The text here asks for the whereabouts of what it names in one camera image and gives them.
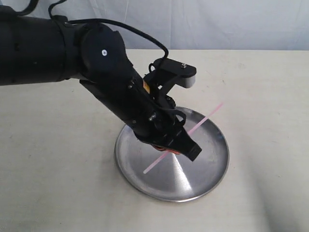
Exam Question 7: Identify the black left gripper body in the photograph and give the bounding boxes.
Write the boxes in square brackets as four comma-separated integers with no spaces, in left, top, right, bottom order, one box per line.
[127,96,187,149]

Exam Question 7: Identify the thin pink straw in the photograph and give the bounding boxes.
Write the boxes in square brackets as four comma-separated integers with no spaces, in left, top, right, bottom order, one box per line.
[143,103,223,174]

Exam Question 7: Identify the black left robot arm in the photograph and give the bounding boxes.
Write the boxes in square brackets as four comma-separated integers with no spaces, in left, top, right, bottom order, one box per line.
[0,6,202,160]

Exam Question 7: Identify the round silver metal plate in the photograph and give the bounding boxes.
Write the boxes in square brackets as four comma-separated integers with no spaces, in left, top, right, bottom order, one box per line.
[114,107,230,202]

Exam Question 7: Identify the white backdrop cloth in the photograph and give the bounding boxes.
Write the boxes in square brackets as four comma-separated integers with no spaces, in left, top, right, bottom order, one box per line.
[0,0,309,51]

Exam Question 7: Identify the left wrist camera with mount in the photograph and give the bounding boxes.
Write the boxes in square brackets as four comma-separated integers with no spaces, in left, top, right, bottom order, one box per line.
[143,58,197,102]

